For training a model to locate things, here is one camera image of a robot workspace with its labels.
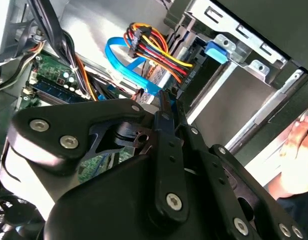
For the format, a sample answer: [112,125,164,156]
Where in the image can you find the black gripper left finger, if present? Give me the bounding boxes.
[8,89,190,223]

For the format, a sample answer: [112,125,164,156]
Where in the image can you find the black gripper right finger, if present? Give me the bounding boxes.
[171,87,307,240]

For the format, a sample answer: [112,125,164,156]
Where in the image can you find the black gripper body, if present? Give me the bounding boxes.
[43,153,236,240]

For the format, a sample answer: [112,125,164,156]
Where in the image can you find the blue data wire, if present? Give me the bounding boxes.
[104,36,171,97]

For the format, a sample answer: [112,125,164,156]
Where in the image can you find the coloured power wire black connector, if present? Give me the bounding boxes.
[123,21,210,101]

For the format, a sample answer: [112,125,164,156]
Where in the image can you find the hard disk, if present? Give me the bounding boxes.
[140,34,230,106]

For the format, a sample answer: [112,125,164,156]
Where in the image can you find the person's bare hand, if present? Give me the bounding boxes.
[278,115,308,184]

